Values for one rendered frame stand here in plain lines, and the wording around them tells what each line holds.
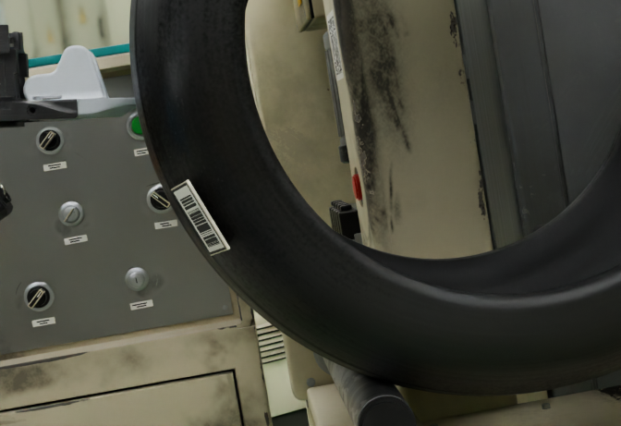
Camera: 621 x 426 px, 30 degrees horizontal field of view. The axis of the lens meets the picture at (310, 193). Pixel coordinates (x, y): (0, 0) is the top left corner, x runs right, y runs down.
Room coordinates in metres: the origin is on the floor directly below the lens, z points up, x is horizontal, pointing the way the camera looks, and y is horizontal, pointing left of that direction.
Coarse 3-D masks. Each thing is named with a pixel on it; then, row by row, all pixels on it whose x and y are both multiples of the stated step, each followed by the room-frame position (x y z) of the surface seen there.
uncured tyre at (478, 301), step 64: (192, 0) 0.86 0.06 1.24; (192, 64) 0.86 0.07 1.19; (192, 128) 0.86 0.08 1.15; (256, 128) 0.85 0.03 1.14; (256, 192) 0.86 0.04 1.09; (256, 256) 0.87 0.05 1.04; (320, 256) 0.86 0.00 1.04; (384, 256) 1.14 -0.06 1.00; (512, 256) 1.15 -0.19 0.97; (576, 256) 1.15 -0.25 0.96; (320, 320) 0.88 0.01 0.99; (384, 320) 0.86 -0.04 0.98; (448, 320) 0.86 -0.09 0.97; (512, 320) 0.87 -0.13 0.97; (576, 320) 0.87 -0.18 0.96; (448, 384) 0.90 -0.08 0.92; (512, 384) 0.90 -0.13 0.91
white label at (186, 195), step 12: (180, 192) 0.87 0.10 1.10; (192, 192) 0.85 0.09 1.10; (180, 204) 0.89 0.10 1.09; (192, 204) 0.87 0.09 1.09; (192, 216) 0.88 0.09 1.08; (204, 216) 0.86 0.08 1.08; (204, 228) 0.87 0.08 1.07; (216, 228) 0.85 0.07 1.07; (204, 240) 0.88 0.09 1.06; (216, 240) 0.86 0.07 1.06; (216, 252) 0.88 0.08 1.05
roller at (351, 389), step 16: (336, 368) 1.05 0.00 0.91; (336, 384) 1.04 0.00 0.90; (352, 384) 0.95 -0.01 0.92; (368, 384) 0.92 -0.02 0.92; (384, 384) 0.92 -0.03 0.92; (352, 400) 0.92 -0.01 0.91; (368, 400) 0.88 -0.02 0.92; (384, 400) 0.87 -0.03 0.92; (400, 400) 0.87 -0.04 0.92; (352, 416) 0.91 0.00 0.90; (368, 416) 0.87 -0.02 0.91; (384, 416) 0.87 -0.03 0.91; (400, 416) 0.87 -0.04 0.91
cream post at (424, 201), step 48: (336, 0) 1.24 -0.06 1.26; (384, 0) 1.24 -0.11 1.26; (432, 0) 1.25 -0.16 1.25; (384, 48) 1.24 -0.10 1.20; (432, 48) 1.25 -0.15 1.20; (384, 96) 1.24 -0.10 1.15; (432, 96) 1.25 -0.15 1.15; (384, 144) 1.24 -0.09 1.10; (432, 144) 1.25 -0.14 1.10; (384, 192) 1.24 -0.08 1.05; (432, 192) 1.25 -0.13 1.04; (480, 192) 1.25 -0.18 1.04; (384, 240) 1.24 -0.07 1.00; (432, 240) 1.25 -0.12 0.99; (480, 240) 1.25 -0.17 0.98
